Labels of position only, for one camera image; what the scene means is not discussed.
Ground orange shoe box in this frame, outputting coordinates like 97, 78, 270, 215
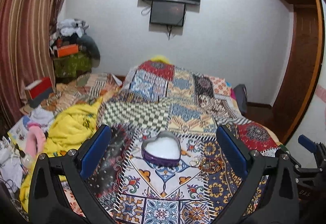
54, 44, 79, 58

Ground purple heart-shaped tin box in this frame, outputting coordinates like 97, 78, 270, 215
141, 131, 181, 167

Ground pile of clothes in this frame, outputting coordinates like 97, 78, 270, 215
49, 18, 101, 68

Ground red beaded gold bracelet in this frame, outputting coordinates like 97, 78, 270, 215
198, 156, 223, 174

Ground colourful patchwork bedspread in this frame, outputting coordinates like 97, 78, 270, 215
44, 60, 280, 223

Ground striped red brown curtain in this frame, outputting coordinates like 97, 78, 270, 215
1, 0, 64, 125

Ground red and white box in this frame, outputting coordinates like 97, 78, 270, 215
24, 77, 52, 100

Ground yellow cartoon blanket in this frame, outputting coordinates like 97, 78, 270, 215
19, 96, 103, 217

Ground pink plush slipper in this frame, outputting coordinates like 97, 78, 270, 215
25, 122, 46, 158

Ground dark grey bag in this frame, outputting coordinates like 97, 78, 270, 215
233, 84, 248, 114

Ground green patterned covered table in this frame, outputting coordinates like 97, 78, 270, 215
53, 52, 92, 78

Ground brown wooden wardrobe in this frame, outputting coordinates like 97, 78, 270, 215
272, 0, 324, 144

